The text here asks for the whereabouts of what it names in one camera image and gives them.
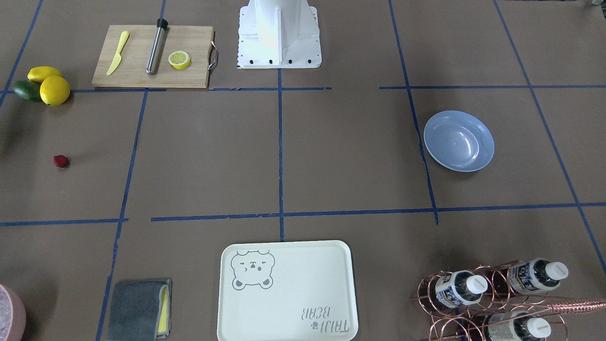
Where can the blue plate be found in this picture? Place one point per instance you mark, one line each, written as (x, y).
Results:
(459, 141)

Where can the red strawberry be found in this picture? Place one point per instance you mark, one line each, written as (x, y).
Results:
(61, 161)

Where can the cream bear tray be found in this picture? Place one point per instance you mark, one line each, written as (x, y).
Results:
(287, 291)

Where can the lemon half slice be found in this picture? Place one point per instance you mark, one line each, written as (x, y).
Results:
(179, 60)

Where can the wooden cutting board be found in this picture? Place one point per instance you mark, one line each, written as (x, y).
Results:
(197, 41)

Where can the tea bottle white cap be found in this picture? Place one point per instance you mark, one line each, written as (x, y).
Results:
(521, 329)
(460, 288)
(536, 276)

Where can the steel cylinder muddler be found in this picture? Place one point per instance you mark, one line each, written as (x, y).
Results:
(160, 36)

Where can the grey yellow folded cloth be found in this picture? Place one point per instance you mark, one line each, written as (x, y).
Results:
(140, 310)

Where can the yellow plastic knife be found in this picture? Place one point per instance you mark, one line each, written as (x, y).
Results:
(117, 58)

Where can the round yellow lemon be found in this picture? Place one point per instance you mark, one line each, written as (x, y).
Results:
(54, 90)

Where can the yellow lemon elongated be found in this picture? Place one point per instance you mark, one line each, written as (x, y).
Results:
(40, 73)

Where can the green avocado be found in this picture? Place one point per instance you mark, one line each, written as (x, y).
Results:
(28, 91)

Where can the pink ice bowl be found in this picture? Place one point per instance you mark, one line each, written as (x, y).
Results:
(13, 315)

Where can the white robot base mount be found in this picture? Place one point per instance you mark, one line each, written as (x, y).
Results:
(278, 34)

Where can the copper wire bottle rack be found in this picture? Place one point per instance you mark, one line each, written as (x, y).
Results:
(501, 304)

